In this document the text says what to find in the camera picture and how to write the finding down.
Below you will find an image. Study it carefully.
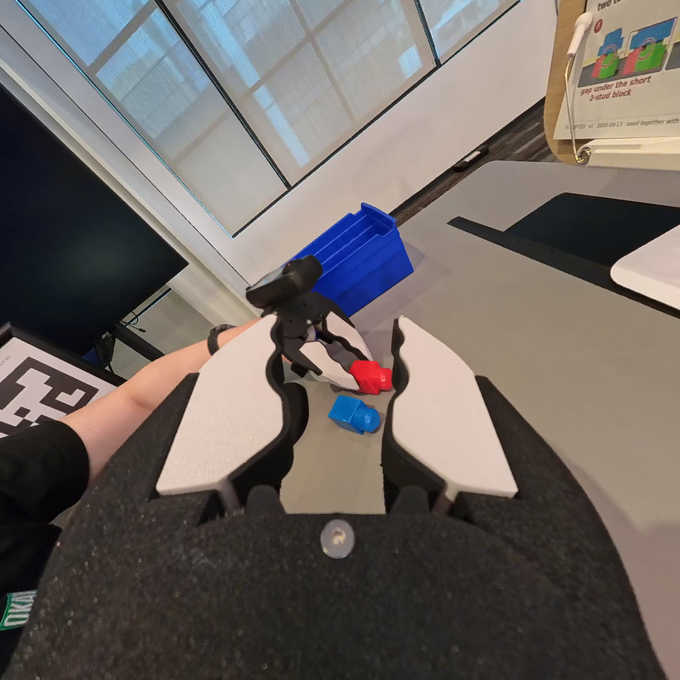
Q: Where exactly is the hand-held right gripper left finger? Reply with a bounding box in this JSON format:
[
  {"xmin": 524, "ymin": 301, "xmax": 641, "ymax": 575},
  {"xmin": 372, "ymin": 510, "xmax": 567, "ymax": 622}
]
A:
[{"xmin": 155, "ymin": 316, "xmax": 295, "ymax": 515}]

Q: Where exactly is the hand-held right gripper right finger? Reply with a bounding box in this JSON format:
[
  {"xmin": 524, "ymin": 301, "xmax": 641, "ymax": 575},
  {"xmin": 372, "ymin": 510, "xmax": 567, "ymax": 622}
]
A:
[{"xmin": 380, "ymin": 316, "xmax": 519, "ymax": 515}]

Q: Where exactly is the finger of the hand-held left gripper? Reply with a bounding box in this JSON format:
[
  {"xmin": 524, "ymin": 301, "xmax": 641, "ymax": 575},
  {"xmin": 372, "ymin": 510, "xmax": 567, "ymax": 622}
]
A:
[
  {"xmin": 297, "ymin": 340, "xmax": 362, "ymax": 390},
  {"xmin": 323, "ymin": 319, "xmax": 375, "ymax": 367}
]

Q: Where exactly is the red one-stud toy block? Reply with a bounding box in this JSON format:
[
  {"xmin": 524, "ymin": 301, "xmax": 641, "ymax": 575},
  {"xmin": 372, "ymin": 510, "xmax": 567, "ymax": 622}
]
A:
[{"xmin": 349, "ymin": 360, "xmax": 394, "ymax": 396}]

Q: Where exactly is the blue one-stud toy block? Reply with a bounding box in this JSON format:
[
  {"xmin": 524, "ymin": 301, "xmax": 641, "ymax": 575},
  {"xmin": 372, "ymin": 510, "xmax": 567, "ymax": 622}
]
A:
[{"xmin": 328, "ymin": 395, "xmax": 382, "ymax": 435}]

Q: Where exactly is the blue plastic bin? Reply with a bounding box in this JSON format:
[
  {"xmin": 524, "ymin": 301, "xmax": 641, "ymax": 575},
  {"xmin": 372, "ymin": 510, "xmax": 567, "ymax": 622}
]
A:
[{"xmin": 289, "ymin": 202, "xmax": 415, "ymax": 318}]

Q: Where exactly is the person's left forearm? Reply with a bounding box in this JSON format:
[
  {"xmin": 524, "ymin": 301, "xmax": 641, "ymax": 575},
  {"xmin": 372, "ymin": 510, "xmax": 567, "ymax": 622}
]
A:
[{"xmin": 58, "ymin": 318, "xmax": 266, "ymax": 479}]

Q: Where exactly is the grey desk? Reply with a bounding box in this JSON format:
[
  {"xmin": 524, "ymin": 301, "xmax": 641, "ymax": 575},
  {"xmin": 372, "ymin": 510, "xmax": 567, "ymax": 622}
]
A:
[{"xmin": 255, "ymin": 159, "xmax": 680, "ymax": 680}]

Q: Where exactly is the black wristwatch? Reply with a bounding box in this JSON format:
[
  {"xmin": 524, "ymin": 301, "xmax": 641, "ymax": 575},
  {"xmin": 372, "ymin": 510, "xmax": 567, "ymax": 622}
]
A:
[{"xmin": 207, "ymin": 324, "xmax": 238, "ymax": 356}]

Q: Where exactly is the large gridded window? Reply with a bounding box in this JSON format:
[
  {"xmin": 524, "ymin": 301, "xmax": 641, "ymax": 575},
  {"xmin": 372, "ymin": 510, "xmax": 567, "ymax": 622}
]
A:
[{"xmin": 0, "ymin": 0, "xmax": 524, "ymax": 238}]

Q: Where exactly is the framed marker sign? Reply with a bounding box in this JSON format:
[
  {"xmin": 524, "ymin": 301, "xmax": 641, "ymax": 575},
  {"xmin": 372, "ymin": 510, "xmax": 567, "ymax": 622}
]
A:
[{"xmin": 0, "ymin": 320, "xmax": 128, "ymax": 439}]

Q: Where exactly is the black device on floor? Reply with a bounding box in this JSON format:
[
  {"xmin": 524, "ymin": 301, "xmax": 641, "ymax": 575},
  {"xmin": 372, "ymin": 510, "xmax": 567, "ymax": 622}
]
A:
[{"xmin": 453, "ymin": 145, "xmax": 491, "ymax": 172}]

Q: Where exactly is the large black tv screen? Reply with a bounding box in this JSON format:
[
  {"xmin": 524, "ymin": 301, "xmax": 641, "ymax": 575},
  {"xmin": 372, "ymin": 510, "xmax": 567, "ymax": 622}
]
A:
[{"xmin": 0, "ymin": 82, "xmax": 190, "ymax": 358}]

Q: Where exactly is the instruction sheet on stand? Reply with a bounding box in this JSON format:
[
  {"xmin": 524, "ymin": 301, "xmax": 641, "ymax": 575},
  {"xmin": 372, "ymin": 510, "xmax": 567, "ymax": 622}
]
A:
[{"xmin": 543, "ymin": 0, "xmax": 680, "ymax": 321}]

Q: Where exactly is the printed instruction sheet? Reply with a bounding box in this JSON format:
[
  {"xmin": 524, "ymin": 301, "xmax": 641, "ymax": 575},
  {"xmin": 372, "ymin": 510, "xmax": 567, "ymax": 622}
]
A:
[{"xmin": 552, "ymin": 0, "xmax": 680, "ymax": 140}]

